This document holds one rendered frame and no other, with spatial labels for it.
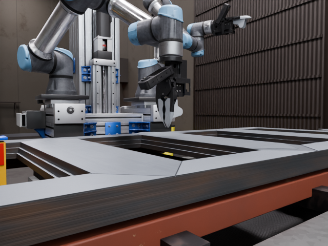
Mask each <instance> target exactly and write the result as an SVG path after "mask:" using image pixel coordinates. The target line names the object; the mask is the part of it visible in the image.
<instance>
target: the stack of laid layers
mask: <svg viewBox="0 0 328 246"><path fill-rule="evenodd" d="M246 130H261V131H277V132H293V133H309V134H325V135H328V132H315V131H297V130H279V129H261V128H255V129H246ZM183 134H191V135H202V136H212V137H222V138H233V139H243V140H253V141H263V142H274V143H285V144H288V145H291V146H293V147H295V148H298V149H267V148H242V147H234V146H226V145H218V144H210V143H199V142H191V141H183V140H176V139H167V138H159V137H152V136H145V135H138V136H121V137H104V138H88V139H80V140H85V141H90V142H94V143H99V144H104V145H109V146H114V147H118V148H123V149H127V148H138V147H142V148H147V149H152V150H157V151H162V152H168V153H173V154H178V155H183V156H189V157H194V158H199V159H200V158H208V157H215V156H222V155H229V154H236V153H244V152H251V151H258V150H294V151H316V150H314V149H311V148H308V147H305V146H302V144H311V143H318V142H326V141H328V139H323V138H309V137H295V136H282V135H269V134H255V133H241V132H227V131H205V132H188V133H183ZM5 145H6V159H18V160H20V161H21V162H22V163H24V164H25V165H27V166H28V167H29V168H31V169H32V170H34V171H35V172H37V173H38V174H40V175H41V176H42V177H44V178H45V179H53V178H60V177H68V176H75V175H82V174H89V172H87V171H84V170H82V169H80V168H78V167H75V166H73V165H71V164H68V163H66V162H64V161H62V160H59V159H57V158H55V157H53V156H50V155H48V154H46V153H44V152H41V151H39V150H37V149H34V148H32V147H30V146H28V145H25V144H23V143H21V142H20V143H5ZM325 168H328V149H327V150H322V151H316V152H310V153H305V154H299V155H294V156H288V157H282V158H277V159H271V160H266V161H260V162H254V163H248V164H241V165H236V166H230V167H224V168H218V169H213V170H208V171H202V172H196V173H190V174H185V175H179V176H174V177H168V178H162V179H157V180H151V181H146V182H140V183H134V184H127V185H121V186H116V187H110V188H104V189H99V190H93V191H88V192H82V193H76V194H71V195H65V196H59V197H54V198H48V199H43V200H37V201H31V202H25V203H20V204H14V205H7V206H1V207H0V246H30V245H34V244H38V243H42V242H46V241H49V240H53V239H57V238H60V237H64V236H68V235H72V234H76V233H80V232H83V231H87V230H91V229H95V228H99V227H102V226H107V225H111V224H115V223H118V222H122V221H126V220H130V219H134V218H138V217H141V216H145V215H149V214H153V213H156V212H160V211H164V210H168V209H172V208H176V207H179V206H183V205H188V204H191V203H195V202H199V201H203V200H207V199H211V198H214V197H218V196H222V195H226V194H229V193H233V192H237V191H241V190H245V189H248V188H252V187H256V186H260V185H265V184H268V183H272V182H276V181H280V180H283V179H287V178H291V177H295V176H299V175H303V174H306V173H310V172H314V171H317V170H321V169H325Z"/></svg>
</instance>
